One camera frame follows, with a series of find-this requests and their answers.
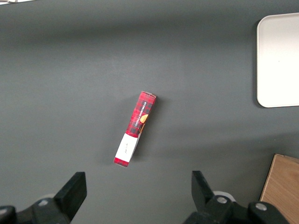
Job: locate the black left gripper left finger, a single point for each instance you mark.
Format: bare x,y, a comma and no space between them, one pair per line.
67,196

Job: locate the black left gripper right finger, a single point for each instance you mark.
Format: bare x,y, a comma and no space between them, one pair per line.
210,207

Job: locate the wooden drawer cabinet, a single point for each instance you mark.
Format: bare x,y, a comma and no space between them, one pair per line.
285,184

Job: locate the red plaid cookie box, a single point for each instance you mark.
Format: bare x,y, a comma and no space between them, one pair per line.
140,112

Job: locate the beige plastic tray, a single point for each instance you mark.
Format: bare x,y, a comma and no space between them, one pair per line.
280,60

